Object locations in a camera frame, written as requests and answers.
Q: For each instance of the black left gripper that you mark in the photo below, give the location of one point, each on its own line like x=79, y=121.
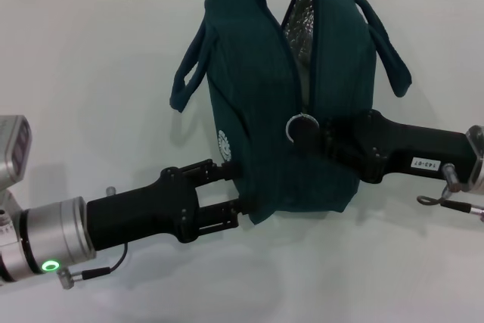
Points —
x=143, y=209

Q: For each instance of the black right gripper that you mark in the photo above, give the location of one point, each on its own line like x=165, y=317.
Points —
x=408, y=149

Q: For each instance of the dark teal insulated lunch bag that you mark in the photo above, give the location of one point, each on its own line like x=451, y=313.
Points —
x=272, y=111

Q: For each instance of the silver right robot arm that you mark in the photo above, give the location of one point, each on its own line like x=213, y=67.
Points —
x=477, y=156

